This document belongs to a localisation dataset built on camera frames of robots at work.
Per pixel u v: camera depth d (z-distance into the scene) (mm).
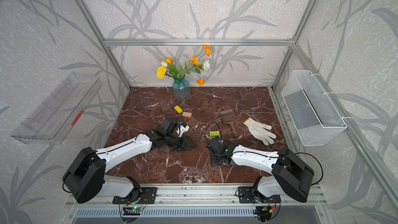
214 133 963
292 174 421
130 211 723
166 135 669
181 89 1050
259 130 961
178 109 1081
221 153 650
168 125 666
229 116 1042
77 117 653
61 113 705
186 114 1044
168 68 988
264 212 764
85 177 417
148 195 730
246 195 741
